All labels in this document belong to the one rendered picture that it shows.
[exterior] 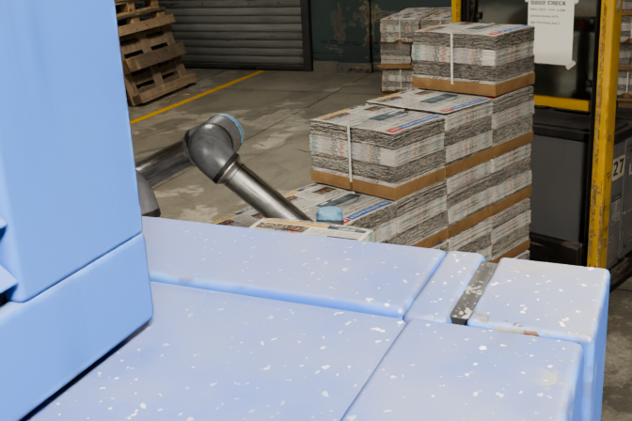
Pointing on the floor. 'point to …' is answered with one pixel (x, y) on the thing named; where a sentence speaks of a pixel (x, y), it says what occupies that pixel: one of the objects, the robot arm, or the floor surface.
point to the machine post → (525, 306)
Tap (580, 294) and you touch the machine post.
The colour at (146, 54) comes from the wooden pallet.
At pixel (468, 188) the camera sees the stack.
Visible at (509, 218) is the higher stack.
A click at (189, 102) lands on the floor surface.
